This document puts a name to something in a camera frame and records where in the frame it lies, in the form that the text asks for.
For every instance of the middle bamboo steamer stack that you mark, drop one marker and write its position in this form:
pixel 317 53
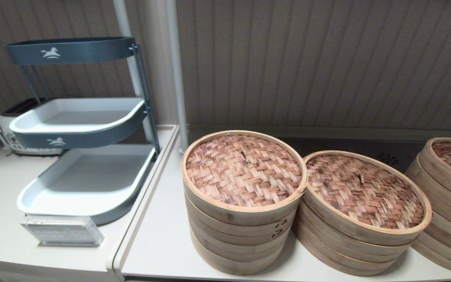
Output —
pixel 366 192

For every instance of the white metal support pole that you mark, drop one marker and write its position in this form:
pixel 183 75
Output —
pixel 120 15
pixel 176 78

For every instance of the black recessed cooktop panel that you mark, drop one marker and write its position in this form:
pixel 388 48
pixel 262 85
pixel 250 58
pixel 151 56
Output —
pixel 347 147

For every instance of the dark grey white-lined rack tray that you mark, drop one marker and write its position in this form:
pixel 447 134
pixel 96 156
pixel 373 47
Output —
pixel 84 51
pixel 76 117
pixel 88 180

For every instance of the clear acrylic warning sign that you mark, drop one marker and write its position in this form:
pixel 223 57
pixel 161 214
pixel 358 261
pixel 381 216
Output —
pixel 63 231

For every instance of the white retro toaster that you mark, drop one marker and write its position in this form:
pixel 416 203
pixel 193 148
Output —
pixel 4 125

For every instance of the dark grey metal rack frame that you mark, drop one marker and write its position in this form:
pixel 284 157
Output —
pixel 142 78

